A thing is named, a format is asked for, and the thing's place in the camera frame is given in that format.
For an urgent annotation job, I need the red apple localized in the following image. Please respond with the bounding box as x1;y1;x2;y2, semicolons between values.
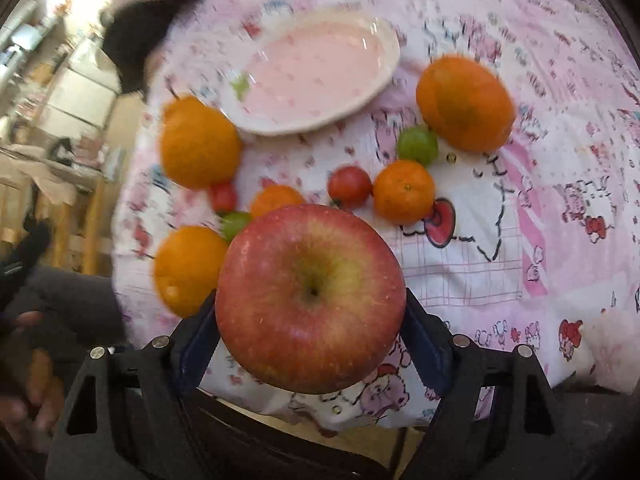
215;204;406;394

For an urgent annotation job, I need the green lime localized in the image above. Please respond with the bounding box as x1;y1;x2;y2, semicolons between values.
396;126;439;167
220;211;253;243

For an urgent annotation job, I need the red cherry tomato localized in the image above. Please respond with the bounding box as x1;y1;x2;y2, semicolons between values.
328;166;372;210
207;182;238;216

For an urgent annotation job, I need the small mandarin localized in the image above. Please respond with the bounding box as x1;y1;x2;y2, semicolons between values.
372;159;436;226
250;184;305;219

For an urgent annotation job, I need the large orange with stem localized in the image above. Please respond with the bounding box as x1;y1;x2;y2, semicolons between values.
158;96;243;190

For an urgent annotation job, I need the wooden rack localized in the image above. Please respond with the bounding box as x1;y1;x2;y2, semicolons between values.
1;140;122;275

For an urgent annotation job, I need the pink cartoon print tablecloth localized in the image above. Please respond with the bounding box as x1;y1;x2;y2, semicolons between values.
112;0;639;384

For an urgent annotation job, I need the white kitchen cabinet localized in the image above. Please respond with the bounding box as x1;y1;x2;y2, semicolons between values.
35;38;120;140

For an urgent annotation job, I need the black and pink cloth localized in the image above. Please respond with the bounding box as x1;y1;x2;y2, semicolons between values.
101;0;192;94

